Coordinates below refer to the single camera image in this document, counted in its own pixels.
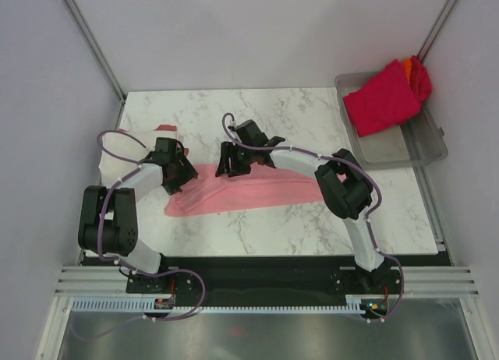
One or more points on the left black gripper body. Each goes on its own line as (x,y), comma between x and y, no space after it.
(175,163)

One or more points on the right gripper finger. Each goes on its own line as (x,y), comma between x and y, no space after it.
(225,162)
(239,164)

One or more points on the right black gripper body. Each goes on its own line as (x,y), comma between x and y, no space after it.
(245,153)

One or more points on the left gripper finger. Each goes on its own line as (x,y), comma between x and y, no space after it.
(187,171)
(173,185)

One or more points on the pink t shirt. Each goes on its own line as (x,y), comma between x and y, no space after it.
(263,187)

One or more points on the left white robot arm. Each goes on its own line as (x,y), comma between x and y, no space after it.
(108,220)

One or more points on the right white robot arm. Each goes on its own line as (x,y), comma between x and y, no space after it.
(347,190)

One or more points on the folded dark red t shirt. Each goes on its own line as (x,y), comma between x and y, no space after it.
(148,137)

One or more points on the folded cream t shirt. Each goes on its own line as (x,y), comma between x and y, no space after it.
(126,151)

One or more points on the crimson t shirt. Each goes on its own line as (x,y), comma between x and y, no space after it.
(384,101)

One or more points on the grey plastic tray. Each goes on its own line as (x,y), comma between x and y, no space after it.
(415,144)

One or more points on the orange t shirt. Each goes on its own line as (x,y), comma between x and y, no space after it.
(407,66)

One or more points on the left aluminium corner profile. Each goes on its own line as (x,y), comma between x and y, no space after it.
(95,49)

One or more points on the aluminium corner profile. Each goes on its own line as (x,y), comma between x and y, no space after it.
(435,31)
(95,49)

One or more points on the right aluminium corner profile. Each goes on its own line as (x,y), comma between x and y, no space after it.
(435,31)

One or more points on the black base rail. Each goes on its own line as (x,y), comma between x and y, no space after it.
(278,280)

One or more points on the white slotted cable duct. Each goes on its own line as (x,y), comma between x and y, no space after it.
(157,306)

